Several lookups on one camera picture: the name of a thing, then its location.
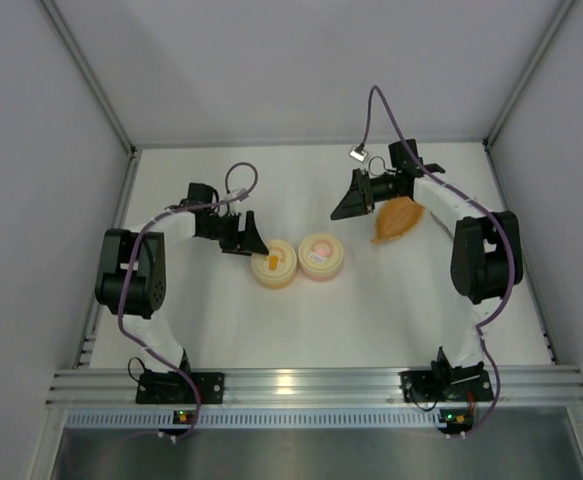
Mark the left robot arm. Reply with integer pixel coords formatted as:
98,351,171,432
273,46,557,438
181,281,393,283
95,183,269,382

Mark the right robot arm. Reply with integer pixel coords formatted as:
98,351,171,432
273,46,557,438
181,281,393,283
330,139,523,361

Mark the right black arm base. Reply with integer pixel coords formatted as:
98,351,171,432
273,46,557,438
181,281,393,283
399,370,494,404

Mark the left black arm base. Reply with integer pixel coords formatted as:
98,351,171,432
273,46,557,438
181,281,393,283
135,371,225,405

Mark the woven fish-shaped basket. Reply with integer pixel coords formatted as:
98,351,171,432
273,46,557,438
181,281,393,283
371,197,425,245

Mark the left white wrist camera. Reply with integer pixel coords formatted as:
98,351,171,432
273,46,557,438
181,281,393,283
224,188,249,214

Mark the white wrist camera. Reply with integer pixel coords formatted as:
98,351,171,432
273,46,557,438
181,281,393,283
224,188,249,214
349,145,368,163

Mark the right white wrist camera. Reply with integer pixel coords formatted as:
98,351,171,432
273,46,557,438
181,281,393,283
349,145,368,163

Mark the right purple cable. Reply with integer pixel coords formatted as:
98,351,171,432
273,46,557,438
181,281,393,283
360,85,516,439

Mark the purple cable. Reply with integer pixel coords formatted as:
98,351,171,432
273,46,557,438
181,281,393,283
116,161,259,442
360,85,516,439

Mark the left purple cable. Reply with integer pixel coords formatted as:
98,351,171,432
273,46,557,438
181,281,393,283
116,161,259,442

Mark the slotted grey cable duct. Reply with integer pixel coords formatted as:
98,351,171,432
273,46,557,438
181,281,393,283
65,408,469,430

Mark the right aluminium frame post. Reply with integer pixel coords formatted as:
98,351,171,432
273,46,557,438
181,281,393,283
482,0,580,153

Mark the aluminium frame post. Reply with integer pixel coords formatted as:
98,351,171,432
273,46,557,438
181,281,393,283
36,0,137,158
482,0,580,153

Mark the aluminium front rail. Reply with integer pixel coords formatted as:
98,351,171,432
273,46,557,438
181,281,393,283
45,365,583,409

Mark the left aluminium frame post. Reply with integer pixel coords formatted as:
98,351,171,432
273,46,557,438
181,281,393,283
36,0,137,158

